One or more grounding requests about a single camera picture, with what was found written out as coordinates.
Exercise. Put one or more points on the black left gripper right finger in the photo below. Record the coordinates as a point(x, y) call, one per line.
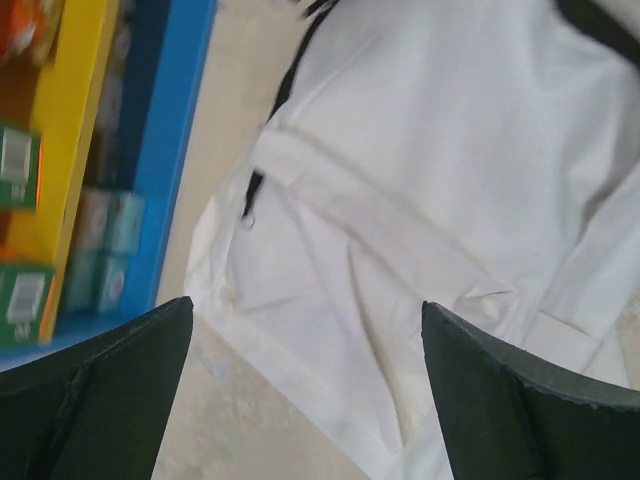
point(507, 414)

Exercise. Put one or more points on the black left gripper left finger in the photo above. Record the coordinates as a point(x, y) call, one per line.
point(98, 409)

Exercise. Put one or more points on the beige canvas backpack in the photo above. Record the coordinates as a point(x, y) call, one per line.
point(482, 155)

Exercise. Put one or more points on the light blue box left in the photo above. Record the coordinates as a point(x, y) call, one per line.
point(94, 281)

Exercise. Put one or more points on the light blue box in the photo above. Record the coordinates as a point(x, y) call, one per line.
point(94, 281)
point(108, 220)

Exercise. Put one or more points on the green box lower left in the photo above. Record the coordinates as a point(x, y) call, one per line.
point(25, 291)

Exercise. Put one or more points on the green box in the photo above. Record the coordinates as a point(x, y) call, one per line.
point(25, 291)
point(21, 152)

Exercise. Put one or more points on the light blue box right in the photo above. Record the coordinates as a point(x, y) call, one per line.
point(108, 220)

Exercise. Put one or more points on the green box lower middle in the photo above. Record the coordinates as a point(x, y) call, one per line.
point(21, 152)

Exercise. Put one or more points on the blue colourful shelf unit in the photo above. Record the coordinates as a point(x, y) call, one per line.
point(60, 100)

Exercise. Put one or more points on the orange yellow snack packets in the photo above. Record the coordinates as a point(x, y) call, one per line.
point(29, 28)

